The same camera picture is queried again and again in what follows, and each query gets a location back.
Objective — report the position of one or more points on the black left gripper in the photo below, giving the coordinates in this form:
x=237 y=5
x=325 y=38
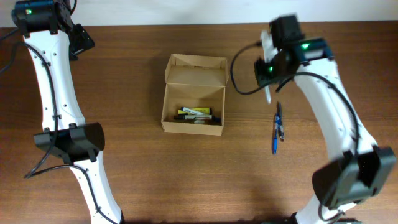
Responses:
x=84 y=40

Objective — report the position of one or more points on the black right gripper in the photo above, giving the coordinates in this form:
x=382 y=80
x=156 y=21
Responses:
x=262 y=76

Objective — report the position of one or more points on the yellow highlighter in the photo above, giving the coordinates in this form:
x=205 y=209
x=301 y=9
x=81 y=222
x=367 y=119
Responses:
x=197 y=111

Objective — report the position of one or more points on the brown cardboard box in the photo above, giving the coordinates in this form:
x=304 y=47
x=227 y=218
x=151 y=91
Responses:
x=194 y=81

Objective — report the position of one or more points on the black whiteboard marker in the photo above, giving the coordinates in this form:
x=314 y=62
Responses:
x=193 y=117

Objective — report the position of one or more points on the blue whiteboard marker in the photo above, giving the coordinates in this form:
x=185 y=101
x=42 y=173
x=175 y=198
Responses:
x=215 y=119

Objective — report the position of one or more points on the black sharpie marker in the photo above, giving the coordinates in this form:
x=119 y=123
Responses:
x=267 y=94

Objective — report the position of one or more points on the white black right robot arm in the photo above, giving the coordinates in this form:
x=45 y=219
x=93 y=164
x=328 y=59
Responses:
x=358 y=167

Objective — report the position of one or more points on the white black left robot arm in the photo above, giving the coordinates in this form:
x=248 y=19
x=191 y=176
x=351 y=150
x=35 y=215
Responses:
x=54 y=40

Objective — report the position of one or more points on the dark ballpoint pen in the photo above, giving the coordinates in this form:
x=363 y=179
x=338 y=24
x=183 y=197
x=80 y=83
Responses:
x=281 y=127

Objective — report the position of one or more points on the blue ballpoint pen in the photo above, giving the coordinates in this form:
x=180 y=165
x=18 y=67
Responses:
x=276 y=133

